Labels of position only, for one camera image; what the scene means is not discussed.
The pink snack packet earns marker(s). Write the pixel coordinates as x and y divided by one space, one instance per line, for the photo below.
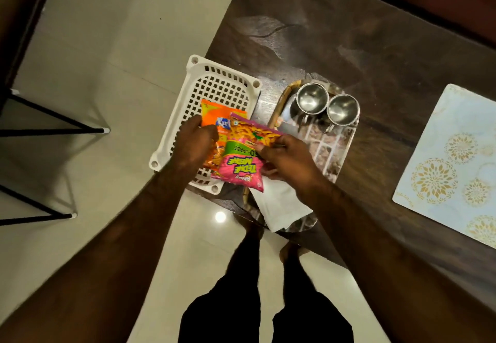
243 155

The person's right foot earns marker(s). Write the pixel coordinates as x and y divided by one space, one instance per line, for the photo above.
292 251

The person's left fingers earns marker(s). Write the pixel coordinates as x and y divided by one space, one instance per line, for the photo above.
209 137

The patterned serving tray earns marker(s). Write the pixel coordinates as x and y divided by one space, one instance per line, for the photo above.
329 145

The white plastic basket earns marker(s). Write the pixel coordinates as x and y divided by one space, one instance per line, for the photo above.
211 94

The person's foot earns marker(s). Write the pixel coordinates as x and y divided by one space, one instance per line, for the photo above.
250 227
292 251

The person's left hand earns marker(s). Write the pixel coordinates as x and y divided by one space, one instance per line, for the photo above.
192 144

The person's right thumb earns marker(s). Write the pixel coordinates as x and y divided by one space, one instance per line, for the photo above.
265 149

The steel cup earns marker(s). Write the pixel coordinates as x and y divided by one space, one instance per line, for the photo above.
343 111
311 99

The black metal chair frame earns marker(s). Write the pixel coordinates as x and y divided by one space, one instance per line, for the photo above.
42 137

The person's right hand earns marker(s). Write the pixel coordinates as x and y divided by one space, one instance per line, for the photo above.
291 159

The orange snack packet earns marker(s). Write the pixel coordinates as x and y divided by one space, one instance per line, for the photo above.
218 129

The person's right forearm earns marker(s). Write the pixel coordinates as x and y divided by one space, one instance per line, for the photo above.
395 269

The person's left forearm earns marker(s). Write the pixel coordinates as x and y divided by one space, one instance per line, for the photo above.
91 261

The person's left foot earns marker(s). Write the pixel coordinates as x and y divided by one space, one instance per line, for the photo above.
250 227

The white folded cloth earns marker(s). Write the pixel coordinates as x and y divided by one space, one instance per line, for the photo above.
279 205

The person's black trousers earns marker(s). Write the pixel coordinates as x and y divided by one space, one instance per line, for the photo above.
263 296

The floral placemat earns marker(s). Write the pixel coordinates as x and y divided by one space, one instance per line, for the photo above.
451 164

